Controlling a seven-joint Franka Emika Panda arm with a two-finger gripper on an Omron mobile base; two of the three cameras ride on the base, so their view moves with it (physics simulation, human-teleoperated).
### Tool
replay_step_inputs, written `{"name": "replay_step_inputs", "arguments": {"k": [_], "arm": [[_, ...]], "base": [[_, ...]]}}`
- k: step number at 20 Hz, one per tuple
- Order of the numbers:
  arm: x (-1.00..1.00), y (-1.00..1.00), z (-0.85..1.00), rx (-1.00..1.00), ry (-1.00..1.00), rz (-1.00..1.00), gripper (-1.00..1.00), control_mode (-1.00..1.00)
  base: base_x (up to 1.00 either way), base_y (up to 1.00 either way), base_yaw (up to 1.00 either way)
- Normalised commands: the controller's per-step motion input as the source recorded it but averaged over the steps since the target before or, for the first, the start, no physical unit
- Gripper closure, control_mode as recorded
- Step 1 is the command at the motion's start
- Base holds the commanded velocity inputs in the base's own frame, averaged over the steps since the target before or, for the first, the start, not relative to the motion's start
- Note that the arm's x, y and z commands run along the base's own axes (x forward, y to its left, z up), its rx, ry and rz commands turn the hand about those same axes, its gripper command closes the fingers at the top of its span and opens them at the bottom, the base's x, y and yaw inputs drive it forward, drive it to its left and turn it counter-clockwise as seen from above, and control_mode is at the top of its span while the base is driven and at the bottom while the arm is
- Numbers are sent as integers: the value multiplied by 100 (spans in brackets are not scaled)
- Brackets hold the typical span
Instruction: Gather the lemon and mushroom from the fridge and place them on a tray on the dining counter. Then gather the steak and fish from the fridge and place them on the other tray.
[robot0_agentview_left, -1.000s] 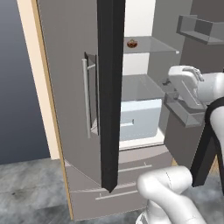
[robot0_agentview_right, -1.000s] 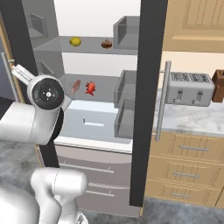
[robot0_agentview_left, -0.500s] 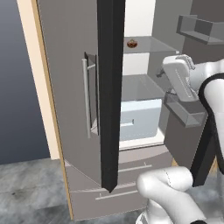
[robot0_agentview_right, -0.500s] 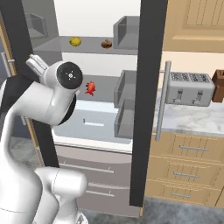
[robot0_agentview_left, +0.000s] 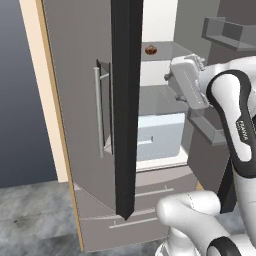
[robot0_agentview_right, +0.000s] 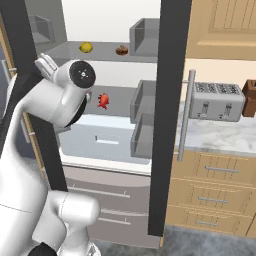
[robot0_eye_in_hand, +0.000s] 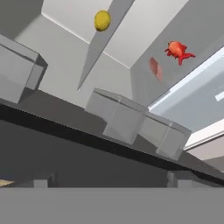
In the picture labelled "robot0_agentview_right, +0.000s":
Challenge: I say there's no grey fridge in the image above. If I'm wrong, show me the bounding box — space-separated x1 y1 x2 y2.
0 0 194 250

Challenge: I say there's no light wood drawer front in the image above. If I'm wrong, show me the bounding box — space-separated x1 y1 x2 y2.
167 179 256 215
165 207 256 238
170 150 256 186

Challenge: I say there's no brown knife block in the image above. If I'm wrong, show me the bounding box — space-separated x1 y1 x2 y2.
241 78 256 118

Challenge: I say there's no white crisper drawer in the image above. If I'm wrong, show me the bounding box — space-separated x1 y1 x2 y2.
57 114 152 165

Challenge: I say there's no black-edged fridge door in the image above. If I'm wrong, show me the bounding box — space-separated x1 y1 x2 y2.
0 0 70 193
147 0 194 238

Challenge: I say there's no long silver fridge door handle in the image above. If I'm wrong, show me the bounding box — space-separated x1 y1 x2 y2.
176 68 197 163

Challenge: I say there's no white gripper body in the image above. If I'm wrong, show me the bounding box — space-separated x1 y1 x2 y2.
34 52 61 84

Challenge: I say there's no light wood cupboard door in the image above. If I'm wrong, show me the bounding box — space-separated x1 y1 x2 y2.
185 0 256 62

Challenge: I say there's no small grey door bin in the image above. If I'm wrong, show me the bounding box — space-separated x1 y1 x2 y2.
27 14 57 46

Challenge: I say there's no silver freezer drawer handle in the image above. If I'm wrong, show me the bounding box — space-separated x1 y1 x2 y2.
67 185 132 200
97 216 132 226

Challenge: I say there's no black-edged left fridge door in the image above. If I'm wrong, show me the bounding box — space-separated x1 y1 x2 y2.
0 0 70 193

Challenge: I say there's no black-edged right fridge door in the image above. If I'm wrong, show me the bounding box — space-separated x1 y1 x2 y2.
147 0 194 238

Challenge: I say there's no grey freezer drawer front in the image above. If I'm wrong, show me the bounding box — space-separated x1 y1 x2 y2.
62 165 152 215
85 209 162 250

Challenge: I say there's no silver four-slot toaster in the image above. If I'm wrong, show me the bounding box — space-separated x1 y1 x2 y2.
188 81 247 123

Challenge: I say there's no yellow lemon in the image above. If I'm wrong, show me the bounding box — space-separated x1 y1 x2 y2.
78 41 94 54

